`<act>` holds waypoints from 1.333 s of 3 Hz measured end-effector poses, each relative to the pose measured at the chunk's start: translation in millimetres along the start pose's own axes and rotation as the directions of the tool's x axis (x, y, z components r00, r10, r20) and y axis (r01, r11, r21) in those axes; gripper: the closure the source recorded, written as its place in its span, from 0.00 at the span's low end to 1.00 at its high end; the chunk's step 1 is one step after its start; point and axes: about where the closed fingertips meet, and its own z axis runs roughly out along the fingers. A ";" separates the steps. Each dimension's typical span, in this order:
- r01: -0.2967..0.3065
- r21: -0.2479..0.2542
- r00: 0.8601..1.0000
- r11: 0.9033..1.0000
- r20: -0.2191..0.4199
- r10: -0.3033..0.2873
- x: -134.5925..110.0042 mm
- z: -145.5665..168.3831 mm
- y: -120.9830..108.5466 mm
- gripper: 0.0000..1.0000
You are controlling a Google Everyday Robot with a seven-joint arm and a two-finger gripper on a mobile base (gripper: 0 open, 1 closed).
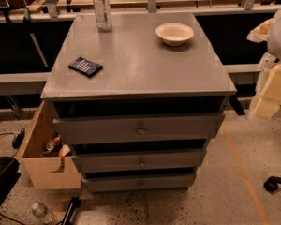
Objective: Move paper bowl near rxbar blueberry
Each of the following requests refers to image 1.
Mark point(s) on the clear plastic water bottle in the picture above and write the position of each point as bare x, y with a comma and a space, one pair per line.
103, 15

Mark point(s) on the black bin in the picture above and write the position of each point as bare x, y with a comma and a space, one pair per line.
9, 175

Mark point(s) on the bottom grey drawer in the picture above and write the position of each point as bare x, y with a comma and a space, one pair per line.
178, 180

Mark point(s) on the open wooden box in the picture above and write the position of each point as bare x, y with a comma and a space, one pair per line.
46, 172

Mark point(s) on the bottle inside wooden box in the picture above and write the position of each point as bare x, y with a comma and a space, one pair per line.
52, 144

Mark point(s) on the top grey drawer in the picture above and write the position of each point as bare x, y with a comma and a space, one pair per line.
139, 128

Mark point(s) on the plastic bottle on floor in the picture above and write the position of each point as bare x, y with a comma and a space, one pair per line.
43, 213

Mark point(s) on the white paper bowl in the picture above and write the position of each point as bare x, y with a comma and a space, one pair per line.
174, 34

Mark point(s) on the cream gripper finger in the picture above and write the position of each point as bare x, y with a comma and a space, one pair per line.
260, 33
269, 101

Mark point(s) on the black chair caster leg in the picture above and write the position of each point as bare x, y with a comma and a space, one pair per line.
272, 184

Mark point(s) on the grey drawer cabinet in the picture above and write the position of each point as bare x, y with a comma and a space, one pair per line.
141, 75

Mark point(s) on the middle grey drawer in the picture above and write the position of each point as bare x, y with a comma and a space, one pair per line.
143, 160

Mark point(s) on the dark blue rxbar wrapper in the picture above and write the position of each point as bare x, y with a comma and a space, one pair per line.
85, 67

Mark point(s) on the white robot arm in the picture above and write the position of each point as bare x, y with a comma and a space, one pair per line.
271, 58

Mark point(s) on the black power adapter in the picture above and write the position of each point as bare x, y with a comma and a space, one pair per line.
18, 139

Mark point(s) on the grey drawer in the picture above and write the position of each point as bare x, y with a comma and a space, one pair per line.
178, 180
139, 128
143, 160

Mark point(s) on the black tool on floor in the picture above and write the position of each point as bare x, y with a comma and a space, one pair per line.
75, 202

